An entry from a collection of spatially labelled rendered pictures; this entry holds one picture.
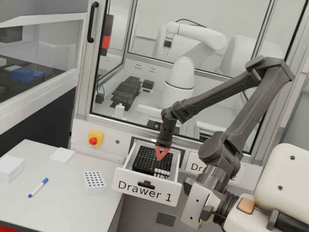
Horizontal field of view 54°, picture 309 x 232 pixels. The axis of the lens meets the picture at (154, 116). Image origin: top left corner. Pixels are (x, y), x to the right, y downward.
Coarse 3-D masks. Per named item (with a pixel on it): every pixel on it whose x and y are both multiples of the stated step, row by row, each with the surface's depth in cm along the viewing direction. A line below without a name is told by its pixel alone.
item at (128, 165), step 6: (138, 144) 161; (144, 144) 161; (132, 150) 152; (162, 150) 160; (132, 156) 157; (174, 156) 160; (126, 162) 139; (132, 162) 152; (174, 162) 161; (126, 168) 142; (174, 168) 155; (174, 174) 145; (174, 180) 134
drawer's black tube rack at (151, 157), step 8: (144, 152) 152; (152, 152) 153; (160, 152) 155; (168, 152) 156; (136, 160) 143; (144, 160) 144; (152, 160) 146; (160, 160) 148; (168, 160) 149; (136, 168) 141; (152, 168) 139; (160, 168) 141; (168, 168) 142
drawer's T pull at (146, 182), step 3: (144, 180) 126; (138, 183) 124; (141, 183) 124; (144, 183) 124; (147, 183) 125; (144, 186) 124; (147, 186) 123; (150, 186) 123; (153, 186) 123; (153, 189) 124
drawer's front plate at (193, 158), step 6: (192, 156) 155; (198, 156) 155; (192, 162) 157; (198, 162) 156; (186, 168) 158; (192, 168) 158; (198, 168) 157; (204, 168) 157; (240, 168) 154; (240, 174) 155; (234, 180) 157
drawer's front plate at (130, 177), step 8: (120, 168) 127; (120, 176) 128; (128, 176) 127; (136, 176) 127; (144, 176) 126; (152, 176) 127; (112, 184) 130; (120, 184) 129; (128, 184) 129; (136, 184) 128; (152, 184) 127; (160, 184) 126; (168, 184) 126; (176, 184) 126; (128, 192) 130; (136, 192) 129; (152, 192) 128; (160, 192) 128; (168, 192) 127; (176, 192) 127; (152, 200) 130; (160, 200) 129; (176, 200) 128
